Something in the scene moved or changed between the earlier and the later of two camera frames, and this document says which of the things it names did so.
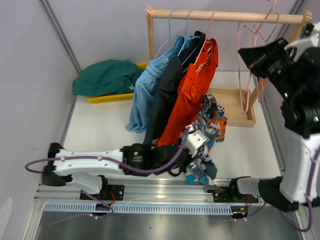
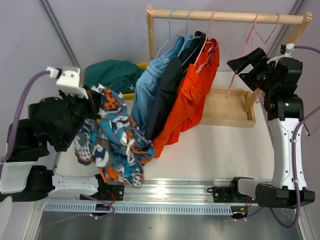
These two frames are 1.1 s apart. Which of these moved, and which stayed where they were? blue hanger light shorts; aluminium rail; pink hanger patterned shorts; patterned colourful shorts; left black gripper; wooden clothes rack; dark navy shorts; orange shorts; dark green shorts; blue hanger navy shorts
Moved: pink hanger patterned shorts; left black gripper; patterned colourful shorts
Stayed: dark navy shorts; aluminium rail; blue hanger navy shorts; wooden clothes rack; dark green shorts; blue hanger light shorts; orange shorts
